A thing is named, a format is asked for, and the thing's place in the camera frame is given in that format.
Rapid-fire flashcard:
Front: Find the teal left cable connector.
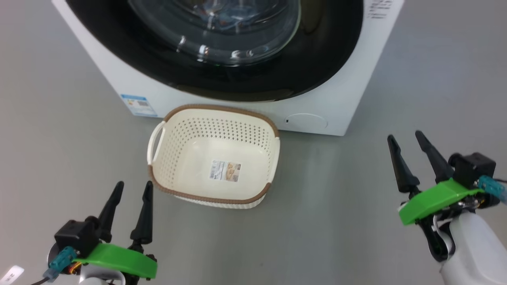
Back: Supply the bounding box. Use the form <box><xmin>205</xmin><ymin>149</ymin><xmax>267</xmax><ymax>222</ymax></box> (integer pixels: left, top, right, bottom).
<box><xmin>43</xmin><ymin>246</ymin><xmax>76</xmax><ymax>281</ymax></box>

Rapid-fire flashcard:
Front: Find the round filter cover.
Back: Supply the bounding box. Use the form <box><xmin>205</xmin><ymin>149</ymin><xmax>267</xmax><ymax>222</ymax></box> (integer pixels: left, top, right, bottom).
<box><xmin>286</xmin><ymin>113</ymin><xmax>328</xmax><ymax>129</ymax></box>

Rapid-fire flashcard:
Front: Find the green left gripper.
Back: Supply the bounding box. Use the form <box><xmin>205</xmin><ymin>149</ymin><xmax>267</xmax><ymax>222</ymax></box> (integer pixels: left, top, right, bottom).
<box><xmin>73</xmin><ymin>181</ymin><xmax>158</xmax><ymax>285</ymax></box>

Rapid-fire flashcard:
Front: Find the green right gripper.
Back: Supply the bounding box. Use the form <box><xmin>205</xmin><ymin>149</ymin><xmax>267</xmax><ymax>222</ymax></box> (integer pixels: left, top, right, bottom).
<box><xmin>387</xmin><ymin>130</ymin><xmax>485</xmax><ymax>262</ymax></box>

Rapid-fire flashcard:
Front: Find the printed text label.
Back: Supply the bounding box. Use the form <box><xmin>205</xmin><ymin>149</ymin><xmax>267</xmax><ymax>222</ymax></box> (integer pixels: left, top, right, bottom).
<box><xmin>366</xmin><ymin>0</ymin><xmax>396</xmax><ymax>19</ymax></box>

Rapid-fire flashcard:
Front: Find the teal cable connector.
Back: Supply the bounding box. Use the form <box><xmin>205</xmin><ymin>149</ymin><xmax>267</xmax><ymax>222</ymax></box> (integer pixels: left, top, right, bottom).
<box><xmin>477</xmin><ymin>175</ymin><xmax>507</xmax><ymax>204</ymax></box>
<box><xmin>43</xmin><ymin>246</ymin><xmax>76</xmax><ymax>281</ymax></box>

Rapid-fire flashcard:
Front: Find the white printed tag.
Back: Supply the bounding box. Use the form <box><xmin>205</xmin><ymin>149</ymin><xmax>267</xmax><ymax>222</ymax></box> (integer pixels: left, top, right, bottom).
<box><xmin>0</xmin><ymin>265</ymin><xmax>25</xmax><ymax>285</ymax></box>

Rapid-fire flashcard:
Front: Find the blue energy label sticker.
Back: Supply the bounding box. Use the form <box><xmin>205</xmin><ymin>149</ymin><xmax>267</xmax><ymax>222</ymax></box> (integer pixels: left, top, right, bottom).
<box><xmin>120</xmin><ymin>94</ymin><xmax>158</xmax><ymax>117</ymax></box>

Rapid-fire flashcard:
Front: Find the product label sticker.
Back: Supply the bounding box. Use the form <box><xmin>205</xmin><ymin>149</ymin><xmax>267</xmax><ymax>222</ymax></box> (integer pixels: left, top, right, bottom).
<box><xmin>209</xmin><ymin>160</ymin><xmax>241</xmax><ymax>182</ymax></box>

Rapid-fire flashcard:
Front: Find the white front-load washing machine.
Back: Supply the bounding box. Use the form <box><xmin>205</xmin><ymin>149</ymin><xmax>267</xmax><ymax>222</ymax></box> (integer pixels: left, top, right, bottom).
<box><xmin>51</xmin><ymin>0</ymin><xmax>405</xmax><ymax>137</ymax></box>

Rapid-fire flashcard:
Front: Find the teal right cable connector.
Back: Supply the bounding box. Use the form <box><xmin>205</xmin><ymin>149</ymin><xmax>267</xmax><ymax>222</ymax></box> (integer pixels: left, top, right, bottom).
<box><xmin>477</xmin><ymin>175</ymin><xmax>507</xmax><ymax>204</ymax></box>

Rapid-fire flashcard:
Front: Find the cream perforated laundry basket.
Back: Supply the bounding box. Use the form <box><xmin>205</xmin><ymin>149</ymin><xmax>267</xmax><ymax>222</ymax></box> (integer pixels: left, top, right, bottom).
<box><xmin>147</xmin><ymin>104</ymin><xmax>281</xmax><ymax>209</ymax></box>

